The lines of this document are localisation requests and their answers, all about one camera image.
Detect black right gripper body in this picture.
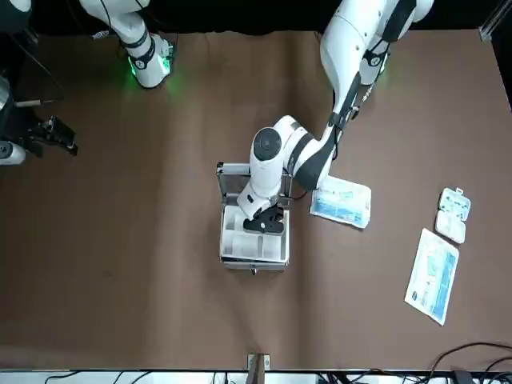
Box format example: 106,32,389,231
0,104,42,142

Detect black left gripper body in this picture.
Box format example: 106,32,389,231
242,207,282,235

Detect white plastic partition tray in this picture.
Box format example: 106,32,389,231
220,206,289,263

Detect aluminium first-aid case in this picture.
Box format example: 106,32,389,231
215,160,293,276

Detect wide blue white mask packet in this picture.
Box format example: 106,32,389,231
310,178,373,230

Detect long blue white mask packet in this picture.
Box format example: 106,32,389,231
403,227,460,326

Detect clear plastic pill box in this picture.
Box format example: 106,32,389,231
434,186,472,245

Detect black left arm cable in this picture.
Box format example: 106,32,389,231
286,175,321,201

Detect aluminium frame post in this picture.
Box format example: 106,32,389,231
18,18,39,46
478,11,512,42
246,353,271,384

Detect black cable on table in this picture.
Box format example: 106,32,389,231
430,341,512,374

